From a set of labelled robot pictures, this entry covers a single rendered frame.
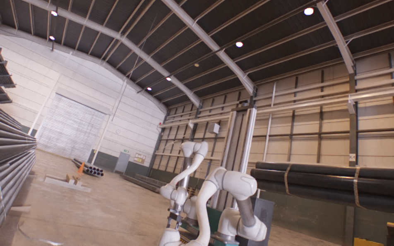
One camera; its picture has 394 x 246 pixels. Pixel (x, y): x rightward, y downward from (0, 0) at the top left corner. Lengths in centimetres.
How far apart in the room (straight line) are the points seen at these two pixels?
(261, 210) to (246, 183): 96
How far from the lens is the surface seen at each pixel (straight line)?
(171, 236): 113
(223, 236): 194
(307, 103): 1185
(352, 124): 1103
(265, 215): 234
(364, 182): 286
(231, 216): 192
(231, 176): 137
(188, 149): 229
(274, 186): 334
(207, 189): 136
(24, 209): 297
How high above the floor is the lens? 78
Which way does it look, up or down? 19 degrees up
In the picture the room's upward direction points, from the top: 16 degrees clockwise
